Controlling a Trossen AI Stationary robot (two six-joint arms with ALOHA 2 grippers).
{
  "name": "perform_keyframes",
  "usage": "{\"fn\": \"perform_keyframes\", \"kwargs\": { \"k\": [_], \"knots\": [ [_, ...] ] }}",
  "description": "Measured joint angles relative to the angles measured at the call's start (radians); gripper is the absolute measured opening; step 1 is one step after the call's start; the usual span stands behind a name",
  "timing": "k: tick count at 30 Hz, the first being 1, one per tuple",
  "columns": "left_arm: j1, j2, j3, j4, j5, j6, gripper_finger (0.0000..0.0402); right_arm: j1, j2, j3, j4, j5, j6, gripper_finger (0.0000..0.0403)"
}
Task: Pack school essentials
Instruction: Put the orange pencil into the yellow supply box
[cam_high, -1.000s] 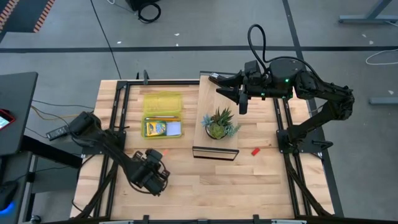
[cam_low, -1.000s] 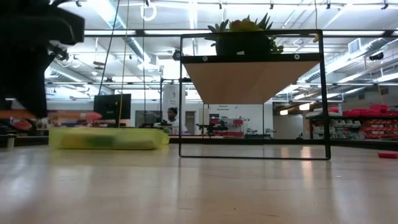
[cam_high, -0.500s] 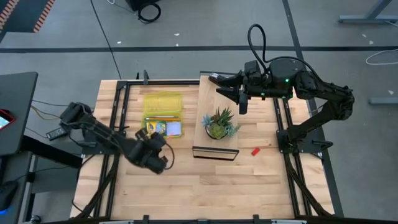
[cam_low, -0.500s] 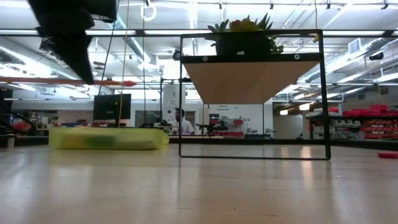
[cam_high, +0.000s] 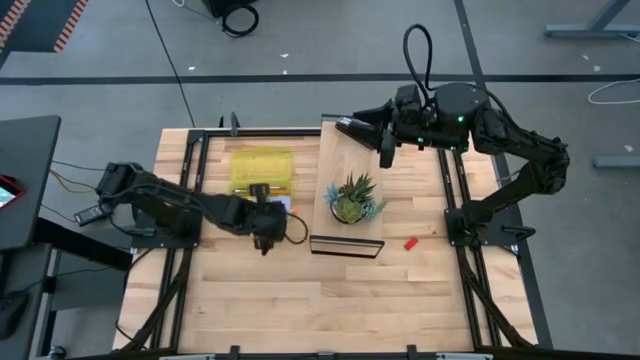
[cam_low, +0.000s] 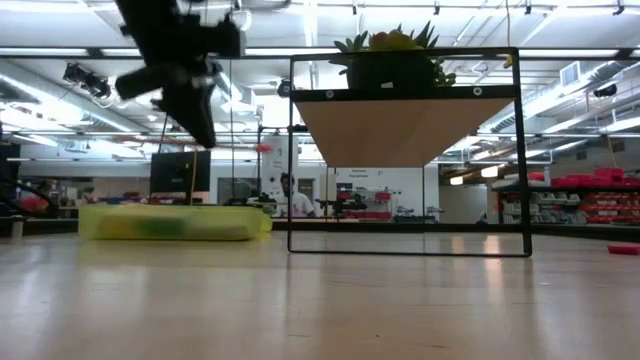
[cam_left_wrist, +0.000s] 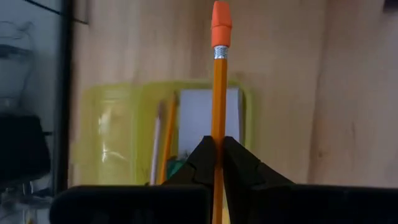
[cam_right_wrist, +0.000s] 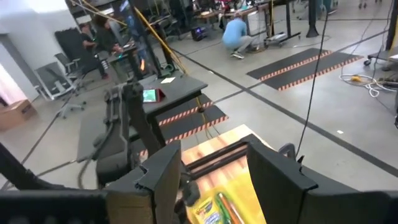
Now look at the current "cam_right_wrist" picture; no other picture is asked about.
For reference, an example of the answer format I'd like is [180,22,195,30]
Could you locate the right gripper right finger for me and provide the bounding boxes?
[247,141,318,224]

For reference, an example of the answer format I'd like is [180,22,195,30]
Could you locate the person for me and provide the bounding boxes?
[93,14,131,82]
[79,23,109,80]
[221,12,254,60]

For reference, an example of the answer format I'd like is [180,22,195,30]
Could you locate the yellow diagonal strap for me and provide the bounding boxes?
[70,0,187,75]

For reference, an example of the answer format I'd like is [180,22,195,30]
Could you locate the black metal table frame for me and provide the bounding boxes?
[185,133,250,180]

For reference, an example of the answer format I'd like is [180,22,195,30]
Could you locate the orange pencil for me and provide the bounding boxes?
[217,192,245,224]

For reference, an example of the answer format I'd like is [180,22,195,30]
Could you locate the cardboard box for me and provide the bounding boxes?
[0,99,37,132]

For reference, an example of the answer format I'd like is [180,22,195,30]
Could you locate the black orange-striped floor mat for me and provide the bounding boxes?
[138,93,229,156]
[246,47,364,91]

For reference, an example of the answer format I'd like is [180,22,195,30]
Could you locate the grey office chair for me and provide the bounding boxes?
[34,52,94,119]

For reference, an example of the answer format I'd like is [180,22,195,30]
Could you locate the yellow transparent pencil case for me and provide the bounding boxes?
[185,172,269,224]

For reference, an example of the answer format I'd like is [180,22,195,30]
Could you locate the dark grey side desk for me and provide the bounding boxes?
[76,74,208,162]

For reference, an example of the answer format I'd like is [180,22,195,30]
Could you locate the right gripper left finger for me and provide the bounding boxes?
[104,140,183,224]

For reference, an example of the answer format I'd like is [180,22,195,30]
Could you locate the white and yellow floor cables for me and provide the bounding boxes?
[338,73,398,99]

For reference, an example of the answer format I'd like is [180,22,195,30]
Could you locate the crayon box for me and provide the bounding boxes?
[192,198,223,224]

